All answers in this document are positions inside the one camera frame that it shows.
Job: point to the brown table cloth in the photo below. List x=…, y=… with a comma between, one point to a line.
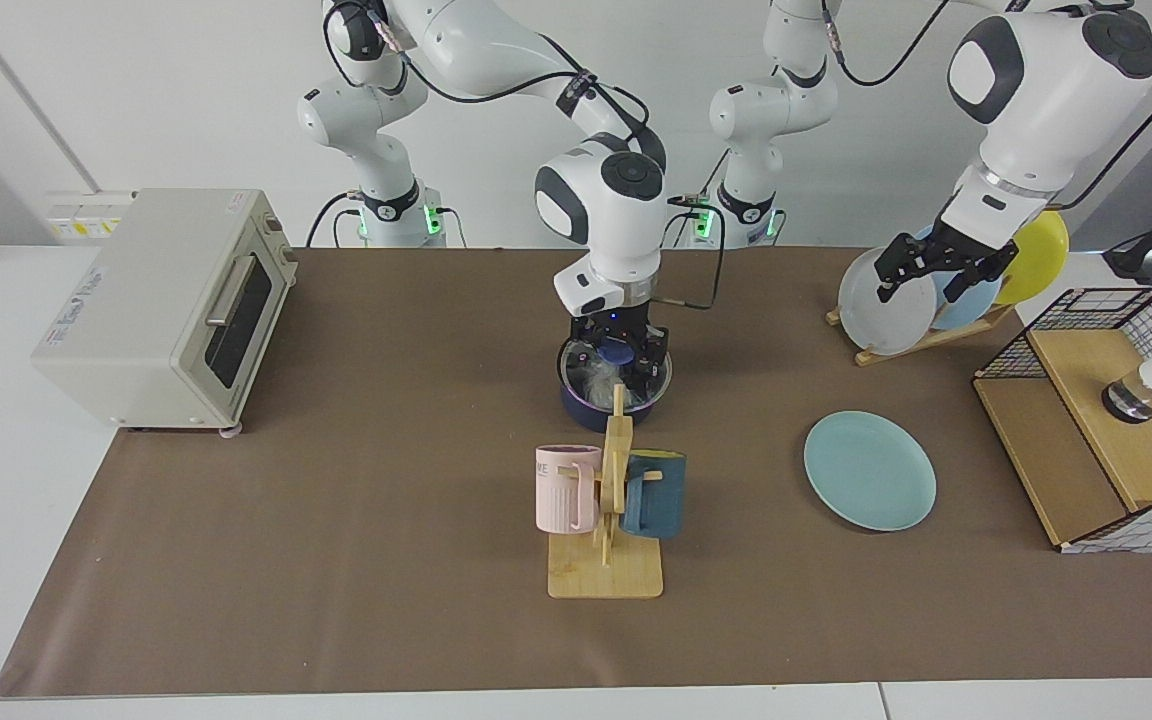
x=336, y=620

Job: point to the glass lid with blue knob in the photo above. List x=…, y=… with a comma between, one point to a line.
x=576, y=358

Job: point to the wooden cup stand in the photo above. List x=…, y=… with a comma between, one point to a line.
x=606, y=580

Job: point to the wooden plate rack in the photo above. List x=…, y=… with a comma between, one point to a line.
x=966, y=327

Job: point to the pink cup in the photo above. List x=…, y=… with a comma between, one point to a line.
x=561, y=500

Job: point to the white vermicelli bundle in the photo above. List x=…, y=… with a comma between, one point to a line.
x=596, y=380

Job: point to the grey plate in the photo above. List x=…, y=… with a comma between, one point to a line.
x=881, y=325

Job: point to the white wall socket strip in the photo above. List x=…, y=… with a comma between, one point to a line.
x=86, y=225

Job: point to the dark teal cup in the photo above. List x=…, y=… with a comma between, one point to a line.
x=661, y=500

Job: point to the pale toaster oven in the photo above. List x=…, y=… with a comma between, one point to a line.
x=136, y=300

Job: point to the light blue plate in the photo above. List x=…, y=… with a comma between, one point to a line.
x=961, y=310

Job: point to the yellow plate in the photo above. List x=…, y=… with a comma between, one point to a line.
x=1041, y=250

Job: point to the pale green plate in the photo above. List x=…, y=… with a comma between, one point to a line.
x=871, y=470

